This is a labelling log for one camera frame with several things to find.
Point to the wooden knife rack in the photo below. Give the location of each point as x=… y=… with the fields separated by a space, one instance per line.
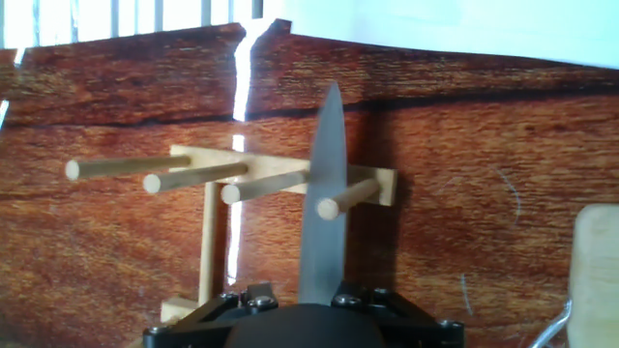
x=271 y=166

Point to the steel chef knife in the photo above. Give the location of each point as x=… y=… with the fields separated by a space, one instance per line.
x=324 y=241

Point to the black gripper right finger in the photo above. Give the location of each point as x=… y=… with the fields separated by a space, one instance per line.
x=416 y=328

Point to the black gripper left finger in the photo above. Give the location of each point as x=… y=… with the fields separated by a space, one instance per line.
x=193 y=324

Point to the bamboo cutting board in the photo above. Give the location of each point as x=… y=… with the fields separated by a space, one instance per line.
x=595 y=266

